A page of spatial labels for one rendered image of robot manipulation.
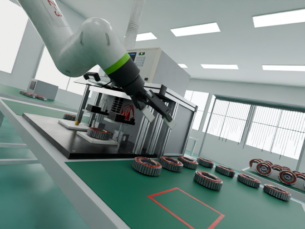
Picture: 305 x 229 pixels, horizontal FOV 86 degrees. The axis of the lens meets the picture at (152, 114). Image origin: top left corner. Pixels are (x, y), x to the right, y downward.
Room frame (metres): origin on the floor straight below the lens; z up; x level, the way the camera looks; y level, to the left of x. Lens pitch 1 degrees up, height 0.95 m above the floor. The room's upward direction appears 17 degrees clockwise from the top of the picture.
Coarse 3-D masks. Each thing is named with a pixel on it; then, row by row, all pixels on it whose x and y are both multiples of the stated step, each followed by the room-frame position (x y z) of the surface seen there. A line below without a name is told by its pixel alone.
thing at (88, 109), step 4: (88, 104) 1.02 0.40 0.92; (88, 108) 1.01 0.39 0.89; (92, 108) 0.99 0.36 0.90; (96, 108) 1.01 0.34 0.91; (100, 108) 1.03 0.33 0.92; (88, 112) 0.98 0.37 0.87; (92, 112) 1.00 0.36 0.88; (96, 112) 1.01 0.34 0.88; (100, 112) 1.03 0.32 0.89; (104, 112) 1.06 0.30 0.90; (100, 116) 1.08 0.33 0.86; (100, 120) 1.08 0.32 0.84
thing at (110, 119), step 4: (112, 112) 0.86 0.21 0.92; (108, 116) 0.87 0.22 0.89; (112, 116) 0.85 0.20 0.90; (116, 116) 0.84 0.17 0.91; (120, 116) 0.86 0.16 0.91; (124, 116) 0.88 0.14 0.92; (108, 120) 0.83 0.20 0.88; (112, 120) 0.83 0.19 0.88; (116, 120) 0.84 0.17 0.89; (120, 120) 0.86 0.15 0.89; (124, 120) 0.88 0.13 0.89; (128, 120) 0.91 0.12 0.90; (124, 124) 0.93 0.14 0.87; (132, 124) 0.93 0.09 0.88; (124, 132) 0.91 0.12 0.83
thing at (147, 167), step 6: (138, 162) 0.59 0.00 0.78; (144, 162) 0.64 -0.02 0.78; (150, 162) 0.66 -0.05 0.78; (156, 162) 0.65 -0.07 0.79; (138, 168) 0.59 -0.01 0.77; (144, 168) 0.58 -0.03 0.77; (150, 168) 0.58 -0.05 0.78; (156, 168) 0.59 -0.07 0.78; (150, 174) 0.58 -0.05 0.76; (156, 174) 0.59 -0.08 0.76
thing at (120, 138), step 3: (114, 132) 0.93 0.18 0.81; (117, 132) 0.92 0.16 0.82; (120, 132) 0.90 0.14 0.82; (123, 132) 0.94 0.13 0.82; (114, 135) 0.93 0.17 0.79; (117, 135) 0.91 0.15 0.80; (120, 135) 0.90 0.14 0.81; (123, 135) 0.89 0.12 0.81; (126, 135) 0.91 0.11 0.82; (114, 138) 0.92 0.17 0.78; (120, 138) 0.89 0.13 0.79; (126, 138) 0.91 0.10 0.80; (120, 141) 0.89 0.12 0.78; (126, 141) 0.92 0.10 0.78
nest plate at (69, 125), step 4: (60, 120) 0.96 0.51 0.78; (64, 124) 0.90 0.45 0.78; (68, 124) 0.91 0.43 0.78; (72, 124) 0.94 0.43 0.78; (80, 124) 1.02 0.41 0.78; (68, 128) 0.87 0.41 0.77; (72, 128) 0.88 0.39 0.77; (76, 128) 0.90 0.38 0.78; (80, 128) 0.92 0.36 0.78; (84, 128) 0.94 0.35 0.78
